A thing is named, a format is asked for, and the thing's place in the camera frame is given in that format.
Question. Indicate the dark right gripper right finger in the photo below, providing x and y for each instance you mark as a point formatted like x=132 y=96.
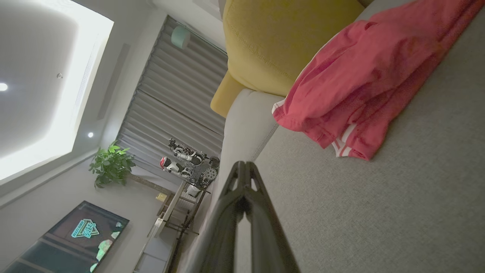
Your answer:
x=271 y=239

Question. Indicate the yellow sofa cushion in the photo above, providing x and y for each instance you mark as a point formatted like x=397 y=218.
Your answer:
x=273 y=41

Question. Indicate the black television screen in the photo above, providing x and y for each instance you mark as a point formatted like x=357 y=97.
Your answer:
x=68 y=242

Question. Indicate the green potted plant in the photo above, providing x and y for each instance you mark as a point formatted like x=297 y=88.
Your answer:
x=111 y=165

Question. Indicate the grey fabric sofa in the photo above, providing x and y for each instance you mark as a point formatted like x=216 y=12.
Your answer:
x=360 y=212

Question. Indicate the metal display shelf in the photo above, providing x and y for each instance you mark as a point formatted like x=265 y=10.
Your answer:
x=170 y=216

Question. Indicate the pleated window curtain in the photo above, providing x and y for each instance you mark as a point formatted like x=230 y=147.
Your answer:
x=174 y=98

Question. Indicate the red white sports garment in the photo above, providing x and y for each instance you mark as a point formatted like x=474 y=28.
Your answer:
x=371 y=76

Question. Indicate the white toy robot red head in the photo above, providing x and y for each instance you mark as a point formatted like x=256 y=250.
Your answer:
x=174 y=167

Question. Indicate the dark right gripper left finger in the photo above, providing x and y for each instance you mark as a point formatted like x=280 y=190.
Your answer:
x=218 y=235

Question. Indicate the black white toy robot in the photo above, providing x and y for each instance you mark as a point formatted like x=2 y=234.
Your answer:
x=187 y=154

